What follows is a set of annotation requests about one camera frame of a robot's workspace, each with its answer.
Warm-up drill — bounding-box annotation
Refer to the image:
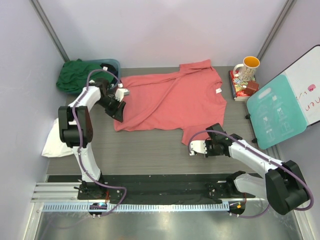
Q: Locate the green t-shirt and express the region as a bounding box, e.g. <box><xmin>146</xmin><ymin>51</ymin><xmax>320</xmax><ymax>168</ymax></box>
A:
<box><xmin>55</xmin><ymin>58</ymin><xmax>114</xmax><ymax>95</ymax></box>

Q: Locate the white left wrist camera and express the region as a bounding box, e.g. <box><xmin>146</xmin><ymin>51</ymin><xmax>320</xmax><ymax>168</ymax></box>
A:
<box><xmin>114</xmin><ymin>83</ymin><xmax>130</xmax><ymax>102</ymax></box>

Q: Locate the small brown box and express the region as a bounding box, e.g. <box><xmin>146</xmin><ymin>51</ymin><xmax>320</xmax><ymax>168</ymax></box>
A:
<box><xmin>244</xmin><ymin>81</ymin><xmax>259</xmax><ymax>96</ymax></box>

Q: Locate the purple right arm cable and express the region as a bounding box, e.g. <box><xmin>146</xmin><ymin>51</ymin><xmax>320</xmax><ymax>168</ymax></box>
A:
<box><xmin>187</xmin><ymin>131</ymin><xmax>315</xmax><ymax>219</ymax></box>

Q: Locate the whiteboard with black frame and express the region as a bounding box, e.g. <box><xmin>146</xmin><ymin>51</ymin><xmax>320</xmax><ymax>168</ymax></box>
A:
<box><xmin>279</xmin><ymin>44</ymin><xmax>320</xmax><ymax>126</ymax></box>

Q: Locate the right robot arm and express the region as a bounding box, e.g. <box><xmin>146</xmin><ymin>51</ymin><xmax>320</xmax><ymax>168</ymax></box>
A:
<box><xmin>197</xmin><ymin>123</ymin><xmax>315</xmax><ymax>215</ymax></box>

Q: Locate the teal folding board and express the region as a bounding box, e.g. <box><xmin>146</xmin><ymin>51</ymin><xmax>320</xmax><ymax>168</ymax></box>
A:
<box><xmin>246</xmin><ymin>74</ymin><xmax>307</xmax><ymax>150</ymax></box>

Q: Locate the aluminium rail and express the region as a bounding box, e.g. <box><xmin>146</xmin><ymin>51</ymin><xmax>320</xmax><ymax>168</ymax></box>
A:
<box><xmin>31</xmin><ymin>179</ymin><xmax>305</xmax><ymax>213</ymax></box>

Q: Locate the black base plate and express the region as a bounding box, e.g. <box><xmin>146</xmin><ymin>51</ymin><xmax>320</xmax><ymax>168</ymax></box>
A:
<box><xmin>86</xmin><ymin>173</ymin><xmax>253</xmax><ymax>205</ymax></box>

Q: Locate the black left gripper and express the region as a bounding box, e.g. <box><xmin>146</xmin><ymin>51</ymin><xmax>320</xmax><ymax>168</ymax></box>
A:
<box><xmin>96</xmin><ymin>96</ymin><xmax>126</xmax><ymax>123</ymax></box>

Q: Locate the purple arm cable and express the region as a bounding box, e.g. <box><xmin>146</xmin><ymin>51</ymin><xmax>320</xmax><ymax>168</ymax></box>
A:
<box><xmin>187</xmin><ymin>131</ymin><xmax>315</xmax><ymax>219</ymax></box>
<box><xmin>72</xmin><ymin>69</ymin><xmax>128</xmax><ymax>218</ymax></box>

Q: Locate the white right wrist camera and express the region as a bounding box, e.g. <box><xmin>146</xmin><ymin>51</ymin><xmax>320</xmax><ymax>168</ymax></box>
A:
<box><xmin>188</xmin><ymin>140</ymin><xmax>207</xmax><ymax>156</ymax></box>

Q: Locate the pink t-shirt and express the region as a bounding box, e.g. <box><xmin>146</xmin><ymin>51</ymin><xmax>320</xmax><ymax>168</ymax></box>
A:
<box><xmin>114</xmin><ymin>59</ymin><xmax>227</xmax><ymax>145</ymax></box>

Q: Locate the dark navy t-shirt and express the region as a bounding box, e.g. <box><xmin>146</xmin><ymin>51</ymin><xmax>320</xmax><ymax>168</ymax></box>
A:
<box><xmin>100</xmin><ymin>63</ymin><xmax>118</xmax><ymax>77</ymax></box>

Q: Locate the folded white t-shirt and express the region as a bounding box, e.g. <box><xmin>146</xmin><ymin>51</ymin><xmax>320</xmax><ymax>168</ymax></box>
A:
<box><xmin>41</xmin><ymin>118</ymin><xmax>73</xmax><ymax>158</ymax></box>

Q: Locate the white mug orange inside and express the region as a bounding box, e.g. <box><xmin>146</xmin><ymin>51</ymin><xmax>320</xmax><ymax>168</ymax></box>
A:
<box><xmin>232</xmin><ymin>56</ymin><xmax>260</xmax><ymax>82</ymax></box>

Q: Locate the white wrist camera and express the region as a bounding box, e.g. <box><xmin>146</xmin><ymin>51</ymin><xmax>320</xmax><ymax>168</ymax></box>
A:
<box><xmin>188</xmin><ymin>140</ymin><xmax>207</xmax><ymax>156</ymax></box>
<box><xmin>114</xmin><ymin>83</ymin><xmax>130</xmax><ymax>102</ymax></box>

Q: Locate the red book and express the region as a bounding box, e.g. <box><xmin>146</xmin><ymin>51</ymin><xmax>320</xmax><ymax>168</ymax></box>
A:
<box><xmin>228</xmin><ymin>70</ymin><xmax>259</xmax><ymax>102</ymax></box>

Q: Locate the blue plastic bin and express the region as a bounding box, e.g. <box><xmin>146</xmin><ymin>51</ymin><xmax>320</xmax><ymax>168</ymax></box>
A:
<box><xmin>65</xmin><ymin>58</ymin><xmax>122</xmax><ymax>96</ymax></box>

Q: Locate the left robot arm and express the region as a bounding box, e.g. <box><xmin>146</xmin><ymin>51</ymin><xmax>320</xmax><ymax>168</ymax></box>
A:
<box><xmin>58</xmin><ymin>78</ymin><xmax>130</xmax><ymax>200</ymax></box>

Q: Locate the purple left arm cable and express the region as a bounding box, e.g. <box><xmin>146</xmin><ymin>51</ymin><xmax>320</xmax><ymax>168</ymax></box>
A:
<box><xmin>72</xmin><ymin>69</ymin><xmax>128</xmax><ymax>218</ymax></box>

